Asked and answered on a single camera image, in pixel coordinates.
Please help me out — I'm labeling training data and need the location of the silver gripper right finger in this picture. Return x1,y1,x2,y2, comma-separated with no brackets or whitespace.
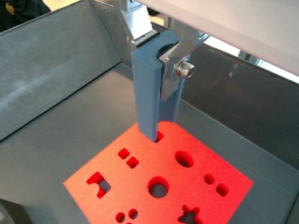
159,19,210,101

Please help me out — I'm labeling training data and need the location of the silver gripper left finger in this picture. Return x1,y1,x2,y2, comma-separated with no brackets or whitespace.
115,0,159,47

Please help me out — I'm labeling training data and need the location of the red shape sorter block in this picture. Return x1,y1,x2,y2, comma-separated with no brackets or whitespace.
64,122,253,224

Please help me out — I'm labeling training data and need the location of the grey bin enclosure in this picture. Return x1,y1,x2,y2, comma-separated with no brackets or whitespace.
0,0,299,224

